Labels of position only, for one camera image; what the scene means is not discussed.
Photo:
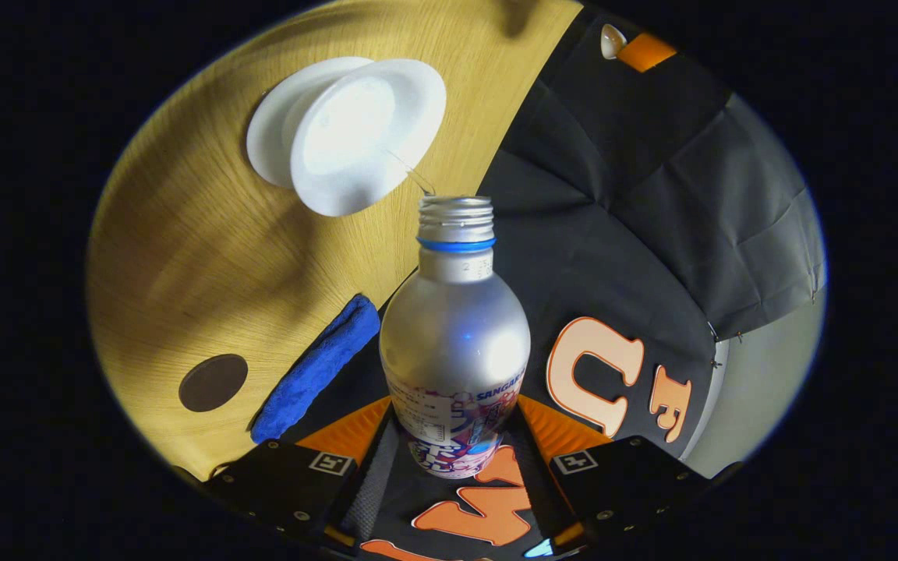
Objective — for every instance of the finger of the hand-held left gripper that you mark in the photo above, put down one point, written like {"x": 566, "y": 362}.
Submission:
{"x": 646, "y": 51}

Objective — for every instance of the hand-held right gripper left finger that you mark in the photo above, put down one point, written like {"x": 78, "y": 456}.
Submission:
{"x": 375, "y": 483}

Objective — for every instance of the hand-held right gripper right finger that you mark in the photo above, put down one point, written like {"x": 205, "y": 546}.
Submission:
{"x": 554, "y": 499}

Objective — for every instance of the white teacup lid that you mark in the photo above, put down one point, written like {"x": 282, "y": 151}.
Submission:
{"x": 612, "y": 40}

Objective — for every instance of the silver water bottle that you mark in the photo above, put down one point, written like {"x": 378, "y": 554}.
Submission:
{"x": 457, "y": 335}

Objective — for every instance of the dark brown round coaster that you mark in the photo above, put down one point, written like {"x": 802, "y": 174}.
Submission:
{"x": 213, "y": 382}

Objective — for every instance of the white teacup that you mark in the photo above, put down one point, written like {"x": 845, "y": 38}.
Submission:
{"x": 363, "y": 140}

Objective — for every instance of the blue cloth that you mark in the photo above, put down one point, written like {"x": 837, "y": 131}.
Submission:
{"x": 312, "y": 374}

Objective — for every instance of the black backdrop cloth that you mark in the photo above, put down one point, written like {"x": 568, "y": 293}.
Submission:
{"x": 613, "y": 195}

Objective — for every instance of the white saucer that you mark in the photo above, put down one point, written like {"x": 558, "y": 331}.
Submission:
{"x": 270, "y": 140}

